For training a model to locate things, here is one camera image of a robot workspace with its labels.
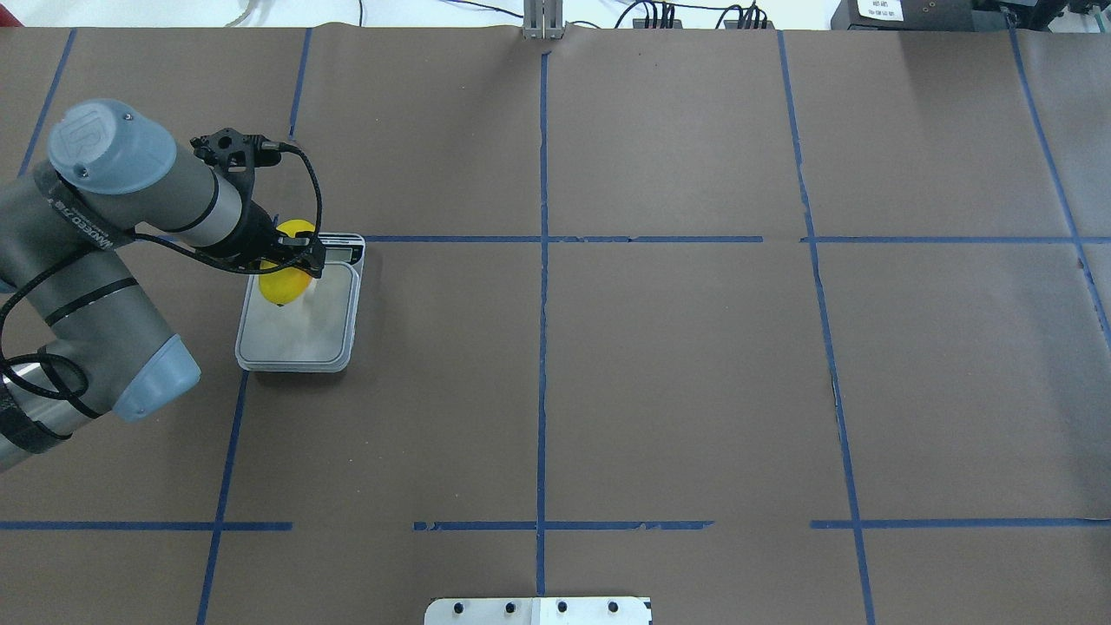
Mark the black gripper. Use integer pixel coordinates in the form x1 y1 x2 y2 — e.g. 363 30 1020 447
221 201 326 280

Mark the yellow mango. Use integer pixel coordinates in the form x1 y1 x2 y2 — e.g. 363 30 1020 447
257 219 314 308

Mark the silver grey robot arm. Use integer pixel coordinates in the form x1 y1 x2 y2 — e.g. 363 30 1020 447
1 98 326 470

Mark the silver digital kitchen scale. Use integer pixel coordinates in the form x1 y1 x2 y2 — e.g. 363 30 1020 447
234 233 366 373

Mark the black electronics box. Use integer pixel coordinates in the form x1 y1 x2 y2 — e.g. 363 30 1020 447
829 1 975 32

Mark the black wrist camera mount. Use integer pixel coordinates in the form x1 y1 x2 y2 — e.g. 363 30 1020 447
189 128 282 201

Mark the aluminium frame post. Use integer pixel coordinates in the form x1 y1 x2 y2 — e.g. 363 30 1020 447
523 0 567 40

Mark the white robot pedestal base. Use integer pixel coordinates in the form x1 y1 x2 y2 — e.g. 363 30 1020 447
424 596 654 624

